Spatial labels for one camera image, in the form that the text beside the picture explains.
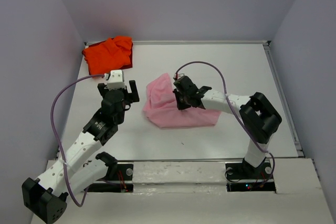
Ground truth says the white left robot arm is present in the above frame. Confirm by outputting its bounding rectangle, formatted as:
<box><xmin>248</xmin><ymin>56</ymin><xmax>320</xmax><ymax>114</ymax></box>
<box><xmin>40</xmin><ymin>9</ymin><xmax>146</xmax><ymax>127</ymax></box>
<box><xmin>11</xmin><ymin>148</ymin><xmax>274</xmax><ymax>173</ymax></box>
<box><xmin>22</xmin><ymin>79</ymin><xmax>140</xmax><ymax>223</ymax></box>

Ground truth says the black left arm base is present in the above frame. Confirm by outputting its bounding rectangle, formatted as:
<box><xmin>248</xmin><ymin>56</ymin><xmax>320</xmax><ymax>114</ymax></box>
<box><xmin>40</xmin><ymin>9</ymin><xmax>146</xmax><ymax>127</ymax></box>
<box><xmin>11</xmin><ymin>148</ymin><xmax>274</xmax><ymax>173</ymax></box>
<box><xmin>88</xmin><ymin>163</ymin><xmax>134</xmax><ymax>193</ymax></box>

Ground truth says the pink t shirt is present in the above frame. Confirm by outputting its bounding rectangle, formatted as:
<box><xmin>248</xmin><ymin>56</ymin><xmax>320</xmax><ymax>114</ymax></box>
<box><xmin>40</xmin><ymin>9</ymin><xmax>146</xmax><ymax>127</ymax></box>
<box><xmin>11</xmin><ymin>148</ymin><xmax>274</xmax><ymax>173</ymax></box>
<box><xmin>143</xmin><ymin>73</ymin><xmax>221</xmax><ymax>129</ymax></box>

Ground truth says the orange t shirt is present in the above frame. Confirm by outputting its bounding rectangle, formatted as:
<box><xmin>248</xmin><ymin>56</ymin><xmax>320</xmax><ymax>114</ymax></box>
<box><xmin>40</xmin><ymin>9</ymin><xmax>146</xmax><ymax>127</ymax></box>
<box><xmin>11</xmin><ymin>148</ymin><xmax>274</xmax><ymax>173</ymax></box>
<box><xmin>81</xmin><ymin>35</ymin><xmax>133</xmax><ymax>76</ymax></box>

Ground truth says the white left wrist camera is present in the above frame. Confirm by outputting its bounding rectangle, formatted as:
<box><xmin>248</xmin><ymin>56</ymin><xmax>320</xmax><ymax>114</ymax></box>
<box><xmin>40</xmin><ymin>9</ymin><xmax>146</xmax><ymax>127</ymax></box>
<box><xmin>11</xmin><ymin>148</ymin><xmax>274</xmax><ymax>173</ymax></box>
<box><xmin>104</xmin><ymin>70</ymin><xmax>126</xmax><ymax>90</ymax></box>

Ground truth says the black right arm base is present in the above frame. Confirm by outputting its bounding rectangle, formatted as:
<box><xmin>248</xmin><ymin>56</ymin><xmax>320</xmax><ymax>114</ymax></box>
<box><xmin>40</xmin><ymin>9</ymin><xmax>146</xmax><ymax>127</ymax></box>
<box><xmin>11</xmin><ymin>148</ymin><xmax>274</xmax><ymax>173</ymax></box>
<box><xmin>224</xmin><ymin>162</ymin><xmax>276</xmax><ymax>193</ymax></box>

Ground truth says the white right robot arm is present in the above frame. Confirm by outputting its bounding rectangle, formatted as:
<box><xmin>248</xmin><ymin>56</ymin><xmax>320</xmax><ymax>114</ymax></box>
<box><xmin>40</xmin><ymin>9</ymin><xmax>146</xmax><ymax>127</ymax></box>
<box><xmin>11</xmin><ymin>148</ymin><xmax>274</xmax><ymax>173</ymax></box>
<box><xmin>173</xmin><ymin>83</ymin><xmax>282</xmax><ymax>178</ymax></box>

